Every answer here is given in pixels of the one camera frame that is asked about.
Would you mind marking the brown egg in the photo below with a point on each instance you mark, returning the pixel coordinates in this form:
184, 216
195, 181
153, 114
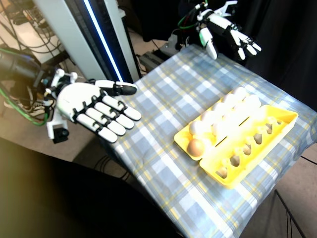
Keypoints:
195, 148

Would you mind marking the white egg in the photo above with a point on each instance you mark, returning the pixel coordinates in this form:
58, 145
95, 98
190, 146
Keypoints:
219, 108
219, 128
229, 100
207, 117
251, 100
242, 109
196, 127
231, 118
240, 92

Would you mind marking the yellow egg carton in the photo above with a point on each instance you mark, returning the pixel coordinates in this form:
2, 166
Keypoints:
247, 153

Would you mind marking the plaid blue yellow tablecloth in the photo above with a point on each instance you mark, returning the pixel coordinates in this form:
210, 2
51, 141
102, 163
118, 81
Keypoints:
173, 99

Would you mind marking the white column with blue light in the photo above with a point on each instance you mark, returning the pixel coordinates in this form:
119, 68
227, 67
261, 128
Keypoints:
74, 37

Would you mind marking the black tripod stand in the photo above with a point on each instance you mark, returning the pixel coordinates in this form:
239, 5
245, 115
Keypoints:
288, 213

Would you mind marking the black white sneaker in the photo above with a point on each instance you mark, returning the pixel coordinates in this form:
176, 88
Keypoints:
37, 107

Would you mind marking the wrist camera on white mount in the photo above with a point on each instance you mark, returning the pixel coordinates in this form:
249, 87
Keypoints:
60, 135
226, 7

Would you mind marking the black metal base frame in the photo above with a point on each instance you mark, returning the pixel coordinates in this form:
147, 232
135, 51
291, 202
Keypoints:
153, 58

